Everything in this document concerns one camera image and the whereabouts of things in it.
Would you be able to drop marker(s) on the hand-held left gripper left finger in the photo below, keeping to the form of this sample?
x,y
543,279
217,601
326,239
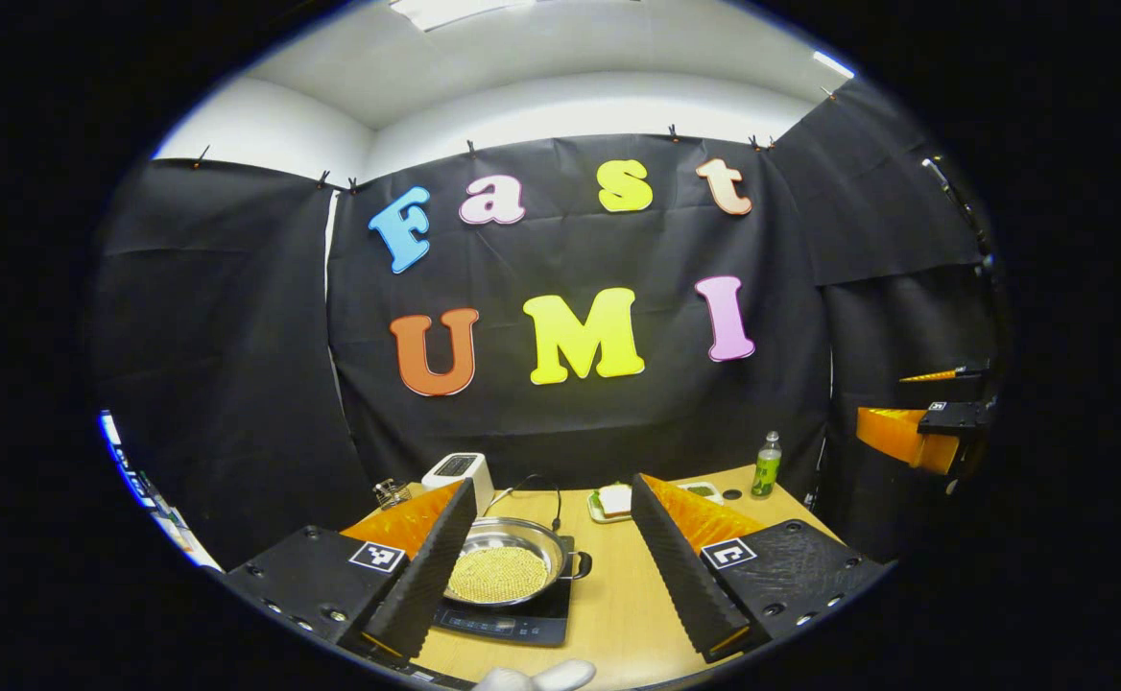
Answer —
x,y
431,576

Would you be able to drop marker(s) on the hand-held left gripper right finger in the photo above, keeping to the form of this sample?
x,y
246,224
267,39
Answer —
x,y
680,576

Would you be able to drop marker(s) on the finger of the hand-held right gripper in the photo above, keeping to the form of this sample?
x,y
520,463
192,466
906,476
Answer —
x,y
896,432
973,369

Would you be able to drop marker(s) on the heap of soybeans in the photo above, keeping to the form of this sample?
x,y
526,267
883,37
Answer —
x,y
498,576

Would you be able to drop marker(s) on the black induction cooktop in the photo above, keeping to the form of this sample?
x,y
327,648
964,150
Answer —
x,y
512,624

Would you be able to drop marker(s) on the white divided bean tray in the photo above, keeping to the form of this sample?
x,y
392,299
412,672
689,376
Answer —
x,y
704,491

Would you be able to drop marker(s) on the pale green plate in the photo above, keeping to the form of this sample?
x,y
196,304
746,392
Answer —
x,y
608,518

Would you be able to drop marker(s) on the sandwich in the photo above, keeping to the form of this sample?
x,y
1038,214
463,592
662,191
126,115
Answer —
x,y
614,500

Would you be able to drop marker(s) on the white toaster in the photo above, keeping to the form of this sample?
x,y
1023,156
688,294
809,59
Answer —
x,y
460,470

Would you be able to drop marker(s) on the green label drink bottle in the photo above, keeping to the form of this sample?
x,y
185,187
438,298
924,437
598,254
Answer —
x,y
767,470

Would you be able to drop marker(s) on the metal backdrop stand pole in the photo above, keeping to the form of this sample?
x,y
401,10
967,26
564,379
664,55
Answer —
x,y
959,206

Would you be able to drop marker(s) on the ceiling light panel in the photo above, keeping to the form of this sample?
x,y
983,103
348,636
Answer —
x,y
460,11
834,64

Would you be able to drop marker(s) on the row of black cloth clips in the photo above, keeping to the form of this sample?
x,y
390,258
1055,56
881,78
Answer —
x,y
470,148

